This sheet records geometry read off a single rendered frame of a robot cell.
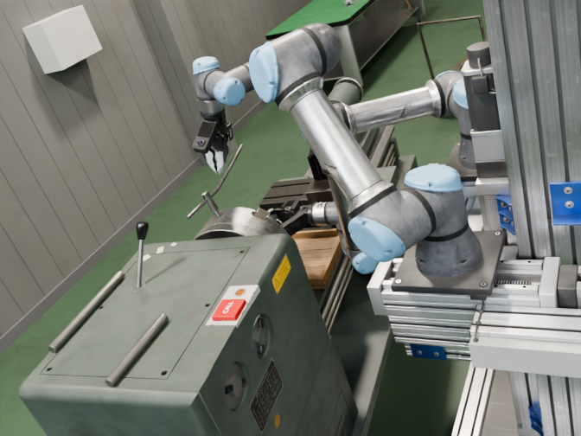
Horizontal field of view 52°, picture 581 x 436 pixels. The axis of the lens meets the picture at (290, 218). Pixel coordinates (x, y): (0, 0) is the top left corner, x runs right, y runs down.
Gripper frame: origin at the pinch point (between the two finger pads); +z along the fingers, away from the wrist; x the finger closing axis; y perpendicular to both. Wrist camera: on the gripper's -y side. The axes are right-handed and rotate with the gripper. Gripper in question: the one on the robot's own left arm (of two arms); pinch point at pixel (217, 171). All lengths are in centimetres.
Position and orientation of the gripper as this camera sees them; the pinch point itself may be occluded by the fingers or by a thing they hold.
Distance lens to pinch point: 191.0
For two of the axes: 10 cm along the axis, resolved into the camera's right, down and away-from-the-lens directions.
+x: -9.5, -1.3, 2.9
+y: 3.1, -5.4, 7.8
